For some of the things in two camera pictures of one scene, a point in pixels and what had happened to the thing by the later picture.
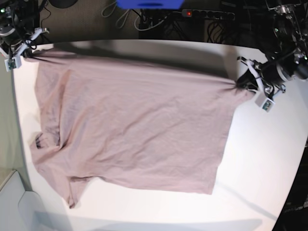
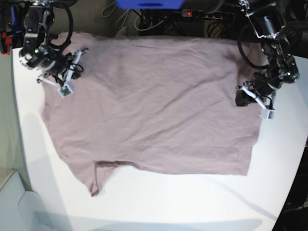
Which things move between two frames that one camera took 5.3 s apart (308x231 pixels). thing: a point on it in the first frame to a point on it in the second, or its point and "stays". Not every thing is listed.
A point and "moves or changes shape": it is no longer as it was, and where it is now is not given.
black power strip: (209, 14) stays
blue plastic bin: (150, 4) stays
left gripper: (21, 51) to (59, 70)
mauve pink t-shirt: (147, 124) moves or changes shape
